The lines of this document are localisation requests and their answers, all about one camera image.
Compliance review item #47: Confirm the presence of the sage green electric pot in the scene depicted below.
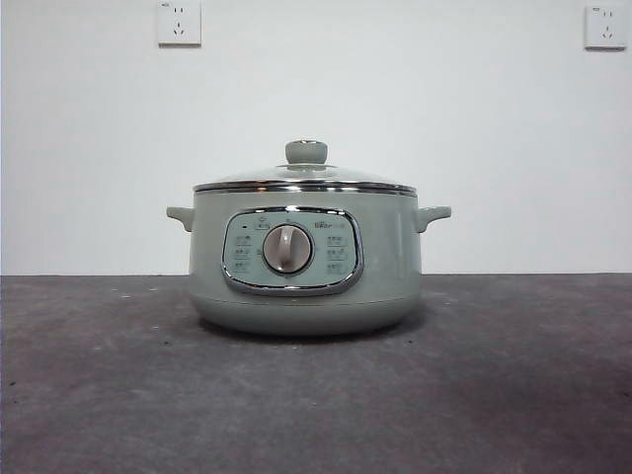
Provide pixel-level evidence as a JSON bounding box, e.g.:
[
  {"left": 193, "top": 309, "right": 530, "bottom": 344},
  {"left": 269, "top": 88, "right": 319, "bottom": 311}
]
[{"left": 165, "top": 185, "right": 452, "bottom": 338}]

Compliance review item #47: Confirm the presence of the glass lid with green knob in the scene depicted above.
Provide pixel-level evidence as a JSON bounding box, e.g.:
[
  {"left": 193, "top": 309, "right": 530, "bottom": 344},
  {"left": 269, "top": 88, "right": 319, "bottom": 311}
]
[{"left": 192, "top": 139, "right": 419, "bottom": 195}]

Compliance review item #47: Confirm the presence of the white wall socket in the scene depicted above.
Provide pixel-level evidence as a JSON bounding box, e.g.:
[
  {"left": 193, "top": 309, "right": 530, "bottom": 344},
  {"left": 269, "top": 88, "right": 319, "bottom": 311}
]
[
  {"left": 157, "top": 0, "right": 203, "bottom": 48},
  {"left": 585, "top": 4, "right": 632, "bottom": 50}
]

